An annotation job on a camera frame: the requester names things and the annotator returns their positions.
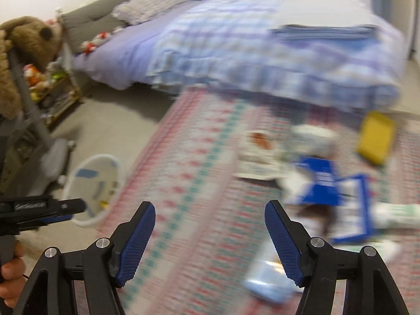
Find wooden shelf with toys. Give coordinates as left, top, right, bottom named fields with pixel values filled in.
left=23, top=48, right=83, bottom=129

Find brown plush teddy bear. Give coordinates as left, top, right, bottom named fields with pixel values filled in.
left=1, top=16, right=63, bottom=119

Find bed with purple sheet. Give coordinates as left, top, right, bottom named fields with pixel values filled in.
left=72, top=0, right=408, bottom=113

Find grey headboard cushion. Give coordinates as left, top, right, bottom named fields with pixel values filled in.
left=61, top=0, right=130, bottom=53

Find blue cardboard box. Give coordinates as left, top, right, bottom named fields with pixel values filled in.
left=284, top=157, right=340, bottom=206

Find person's left hand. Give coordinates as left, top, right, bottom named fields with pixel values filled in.
left=0, top=241, right=26, bottom=309

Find red white plush toy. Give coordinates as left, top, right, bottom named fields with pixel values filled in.
left=80, top=26, right=124, bottom=55

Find patterned red green rug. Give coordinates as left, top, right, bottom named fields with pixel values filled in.
left=99, top=88, right=419, bottom=314

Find blue white carton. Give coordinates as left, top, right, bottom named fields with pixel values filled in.
left=329, top=174, right=374, bottom=245

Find striped pillow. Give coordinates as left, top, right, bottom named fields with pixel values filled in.
left=111, top=0, right=189, bottom=26

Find folded blue white clothes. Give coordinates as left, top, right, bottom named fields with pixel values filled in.
left=270, top=0, right=379, bottom=40

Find white plastic trash bin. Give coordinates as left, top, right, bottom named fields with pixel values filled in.
left=62, top=154, right=126, bottom=228

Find blue plastic wrapper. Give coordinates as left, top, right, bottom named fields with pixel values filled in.
left=243, top=243, right=303, bottom=304

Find white paper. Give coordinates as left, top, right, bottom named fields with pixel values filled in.
left=291, top=124, right=337, bottom=158

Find white green tube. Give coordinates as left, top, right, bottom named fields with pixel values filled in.
left=372, top=203, right=420, bottom=230

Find food wrapper packet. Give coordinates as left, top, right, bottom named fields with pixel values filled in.
left=235, top=130, right=289, bottom=181

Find grey rolling chair stand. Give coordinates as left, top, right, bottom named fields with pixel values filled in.
left=1, top=49, right=75, bottom=198

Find yellow box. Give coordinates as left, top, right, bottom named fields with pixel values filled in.
left=357, top=111, right=396, bottom=166

